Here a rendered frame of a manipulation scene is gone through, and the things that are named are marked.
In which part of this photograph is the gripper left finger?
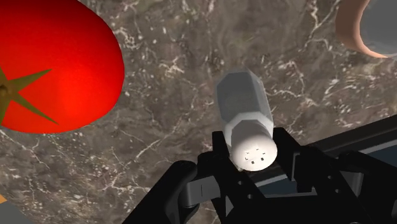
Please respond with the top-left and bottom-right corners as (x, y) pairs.
(122, 130), (267, 224)

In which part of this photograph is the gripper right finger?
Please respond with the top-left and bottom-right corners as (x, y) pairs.
(272, 127), (397, 224)

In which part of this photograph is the white salt shaker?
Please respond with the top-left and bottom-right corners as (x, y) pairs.
(216, 69), (278, 172)

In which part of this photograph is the tan bowl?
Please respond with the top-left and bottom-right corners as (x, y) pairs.
(335, 0), (397, 59)

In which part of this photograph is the red tomato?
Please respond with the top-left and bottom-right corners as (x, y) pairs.
(0, 0), (125, 134)

